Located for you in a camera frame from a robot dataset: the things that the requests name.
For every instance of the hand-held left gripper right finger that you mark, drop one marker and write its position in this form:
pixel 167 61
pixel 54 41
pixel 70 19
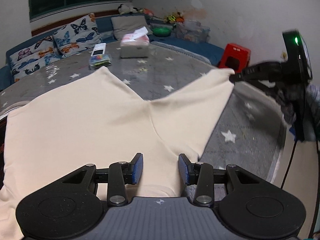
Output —
pixel 183 170

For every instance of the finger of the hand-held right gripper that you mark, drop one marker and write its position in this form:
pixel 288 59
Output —
pixel 257 71

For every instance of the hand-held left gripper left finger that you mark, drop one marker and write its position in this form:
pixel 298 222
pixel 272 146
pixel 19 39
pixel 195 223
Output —
pixel 138 168

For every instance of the cream pants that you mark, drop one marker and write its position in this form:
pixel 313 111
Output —
pixel 100 120

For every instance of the person's right hand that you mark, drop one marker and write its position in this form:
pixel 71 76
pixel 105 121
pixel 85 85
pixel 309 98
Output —
pixel 286 100

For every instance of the red plastic stool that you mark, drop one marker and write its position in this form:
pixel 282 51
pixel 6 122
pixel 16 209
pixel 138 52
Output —
pixel 236 53

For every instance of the clear plastic storage box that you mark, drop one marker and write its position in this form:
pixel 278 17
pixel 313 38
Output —
pixel 193 31

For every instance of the green bowl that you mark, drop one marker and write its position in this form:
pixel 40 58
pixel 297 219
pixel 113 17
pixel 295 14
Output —
pixel 161 31

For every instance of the white box with pink cloth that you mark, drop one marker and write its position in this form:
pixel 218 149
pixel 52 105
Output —
pixel 133 48

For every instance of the orange plush toy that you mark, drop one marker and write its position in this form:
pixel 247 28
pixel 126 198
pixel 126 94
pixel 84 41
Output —
pixel 148 12

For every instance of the white flat device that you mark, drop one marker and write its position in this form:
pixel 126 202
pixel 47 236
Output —
pixel 98 49

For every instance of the plain grey pillow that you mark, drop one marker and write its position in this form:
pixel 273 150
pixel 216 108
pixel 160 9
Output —
pixel 127 26

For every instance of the black and white plush toy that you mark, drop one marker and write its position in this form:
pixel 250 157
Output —
pixel 126 8

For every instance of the butterfly print pillow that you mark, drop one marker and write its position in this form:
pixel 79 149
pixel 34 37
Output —
pixel 80 33
pixel 32 57

